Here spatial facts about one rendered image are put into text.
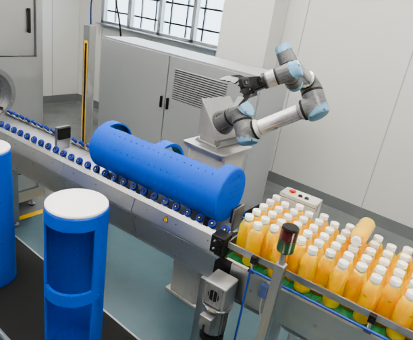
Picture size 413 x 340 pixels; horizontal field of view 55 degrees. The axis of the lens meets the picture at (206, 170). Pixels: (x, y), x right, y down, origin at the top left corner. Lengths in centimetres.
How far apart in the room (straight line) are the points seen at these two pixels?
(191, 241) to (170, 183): 31
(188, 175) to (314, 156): 298
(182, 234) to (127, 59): 286
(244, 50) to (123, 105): 151
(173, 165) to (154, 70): 239
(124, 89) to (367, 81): 259
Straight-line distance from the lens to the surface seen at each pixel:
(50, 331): 245
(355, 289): 172
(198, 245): 202
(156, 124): 434
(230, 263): 183
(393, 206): 461
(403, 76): 438
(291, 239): 145
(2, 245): 270
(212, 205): 188
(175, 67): 408
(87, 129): 308
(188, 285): 287
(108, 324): 256
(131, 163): 214
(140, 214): 221
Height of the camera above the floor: 193
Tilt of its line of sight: 22 degrees down
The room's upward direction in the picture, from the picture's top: 9 degrees clockwise
